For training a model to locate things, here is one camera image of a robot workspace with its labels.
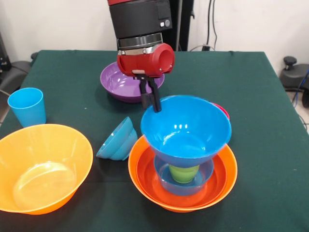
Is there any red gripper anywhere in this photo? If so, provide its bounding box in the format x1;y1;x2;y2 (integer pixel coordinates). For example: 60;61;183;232
116;43;175;113

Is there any large blue bowl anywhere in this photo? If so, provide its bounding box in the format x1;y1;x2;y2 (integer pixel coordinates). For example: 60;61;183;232
140;95;232;168

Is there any small light blue bowl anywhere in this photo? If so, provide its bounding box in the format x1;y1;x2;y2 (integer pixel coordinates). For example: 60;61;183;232
96;116;139;161

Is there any medium blue bowl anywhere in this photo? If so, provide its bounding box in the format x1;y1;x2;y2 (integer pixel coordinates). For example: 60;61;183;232
154;155;214;197

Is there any green cup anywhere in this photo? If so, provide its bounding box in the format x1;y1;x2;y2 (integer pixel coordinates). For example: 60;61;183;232
169;164;200;184

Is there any purple bowl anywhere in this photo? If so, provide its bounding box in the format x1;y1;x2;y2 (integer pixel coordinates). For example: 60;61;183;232
100;62;165;103

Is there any large orange bowl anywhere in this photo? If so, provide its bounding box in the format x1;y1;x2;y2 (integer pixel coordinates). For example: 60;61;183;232
0;124;94;215
128;135;238;213

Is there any pink bowl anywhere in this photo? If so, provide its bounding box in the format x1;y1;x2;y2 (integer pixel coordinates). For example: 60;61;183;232
212;103;230;121

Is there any dark green tablecloth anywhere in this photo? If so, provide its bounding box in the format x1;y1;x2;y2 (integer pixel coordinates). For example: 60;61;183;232
0;50;309;232

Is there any blue cup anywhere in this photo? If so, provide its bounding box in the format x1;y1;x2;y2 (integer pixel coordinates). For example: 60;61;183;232
7;87;47;128

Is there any black office chair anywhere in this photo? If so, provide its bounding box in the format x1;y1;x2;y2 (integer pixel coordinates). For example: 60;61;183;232
281;57;309;92
0;33;39;95

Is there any black hanging cable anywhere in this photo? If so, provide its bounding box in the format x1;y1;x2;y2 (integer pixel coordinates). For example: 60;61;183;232
209;0;218;51

